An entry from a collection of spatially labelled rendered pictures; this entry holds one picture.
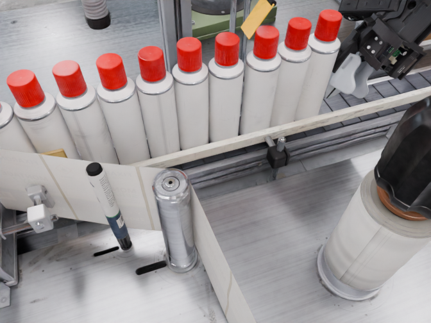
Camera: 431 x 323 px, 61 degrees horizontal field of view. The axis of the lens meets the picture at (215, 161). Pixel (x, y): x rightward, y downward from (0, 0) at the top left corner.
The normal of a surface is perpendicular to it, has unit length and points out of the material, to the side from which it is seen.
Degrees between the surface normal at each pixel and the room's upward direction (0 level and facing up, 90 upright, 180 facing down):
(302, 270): 0
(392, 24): 60
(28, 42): 0
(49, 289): 0
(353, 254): 90
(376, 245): 87
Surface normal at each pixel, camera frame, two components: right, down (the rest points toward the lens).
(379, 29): -0.81, -0.08
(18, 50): 0.01, -0.61
